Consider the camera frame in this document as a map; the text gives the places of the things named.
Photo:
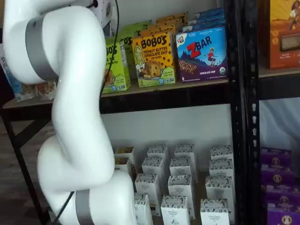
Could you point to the white organic pantry box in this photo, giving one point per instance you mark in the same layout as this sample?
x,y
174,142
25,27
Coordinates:
x,y
221,152
141,211
221,167
181,166
157,152
219,188
152,166
146,185
184,151
174,211
180,187
214,213

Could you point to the yellow purely elizabeth box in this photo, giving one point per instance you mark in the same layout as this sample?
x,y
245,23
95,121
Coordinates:
x,y
122,162
124,151

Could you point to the large orange cardboard box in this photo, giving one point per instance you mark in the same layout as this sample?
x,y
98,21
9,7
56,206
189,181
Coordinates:
x,y
281,23

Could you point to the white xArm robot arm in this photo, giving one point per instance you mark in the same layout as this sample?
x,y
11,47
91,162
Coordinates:
x,y
75,70

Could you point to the yellow Bobo's peanut butter box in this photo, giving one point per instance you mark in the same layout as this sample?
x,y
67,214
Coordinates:
x,y
153,61
173,17
167,23
159,29

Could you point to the white plastic sheet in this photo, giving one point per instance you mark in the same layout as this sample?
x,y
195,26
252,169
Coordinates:
x,y
279,124

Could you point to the blue purple Zbar box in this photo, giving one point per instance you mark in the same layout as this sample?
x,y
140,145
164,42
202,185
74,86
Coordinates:
x,y
204,26
208,12
206,20
201,58

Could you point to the white organic pantry boxes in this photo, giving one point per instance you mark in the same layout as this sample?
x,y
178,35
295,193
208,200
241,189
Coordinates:
x,y
199,194

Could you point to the tan wooden shelf board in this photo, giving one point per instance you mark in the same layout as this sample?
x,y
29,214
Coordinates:
x,y
134,87
281,72

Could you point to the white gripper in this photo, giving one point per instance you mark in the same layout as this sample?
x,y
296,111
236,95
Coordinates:
x,y
104,9

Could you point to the purple snack box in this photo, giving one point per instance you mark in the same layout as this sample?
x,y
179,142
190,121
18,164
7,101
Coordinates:
x,y
276,155
277,174
282,194
284,216

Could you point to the green Bobo's apple pie box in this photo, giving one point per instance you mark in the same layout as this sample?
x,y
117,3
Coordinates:
x,y
143,23
131,29
119,75
126,41

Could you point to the orange label granola bag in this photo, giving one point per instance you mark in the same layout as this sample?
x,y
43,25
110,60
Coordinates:
x,y
44,90

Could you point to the black metal shelving rack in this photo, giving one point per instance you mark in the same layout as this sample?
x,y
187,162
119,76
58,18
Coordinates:
x,y
279,87
234,93

